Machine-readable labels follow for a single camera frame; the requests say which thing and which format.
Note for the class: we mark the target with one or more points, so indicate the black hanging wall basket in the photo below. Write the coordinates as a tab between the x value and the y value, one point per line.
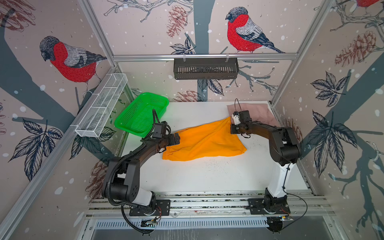
206	68

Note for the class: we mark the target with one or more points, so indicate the aluminium horizontal frame bar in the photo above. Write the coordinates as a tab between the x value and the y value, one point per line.
153	58

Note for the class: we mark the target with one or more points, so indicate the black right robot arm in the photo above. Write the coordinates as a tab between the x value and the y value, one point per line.
284	151

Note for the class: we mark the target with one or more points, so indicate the pink shorts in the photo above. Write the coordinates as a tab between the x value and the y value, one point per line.
258	112

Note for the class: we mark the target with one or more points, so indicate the aluminium corner frame post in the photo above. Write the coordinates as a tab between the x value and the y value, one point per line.
320	16

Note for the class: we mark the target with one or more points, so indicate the green plastic basket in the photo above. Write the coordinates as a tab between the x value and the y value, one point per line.
137	118

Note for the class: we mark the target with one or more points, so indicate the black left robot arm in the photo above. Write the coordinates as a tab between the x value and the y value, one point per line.
121	185

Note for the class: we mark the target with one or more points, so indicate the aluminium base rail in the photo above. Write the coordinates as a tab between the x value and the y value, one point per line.
239	205

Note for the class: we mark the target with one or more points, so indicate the white wire wall basket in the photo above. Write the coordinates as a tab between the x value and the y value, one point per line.
99	112

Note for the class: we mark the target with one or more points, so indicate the orange shorts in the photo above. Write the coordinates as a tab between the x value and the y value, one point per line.
209	140

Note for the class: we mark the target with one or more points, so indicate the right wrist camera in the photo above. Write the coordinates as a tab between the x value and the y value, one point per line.
236	118

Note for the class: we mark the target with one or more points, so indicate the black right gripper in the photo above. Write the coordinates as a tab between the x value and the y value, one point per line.
233	127

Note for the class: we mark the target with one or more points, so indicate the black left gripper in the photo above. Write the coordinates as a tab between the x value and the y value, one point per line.
177	138

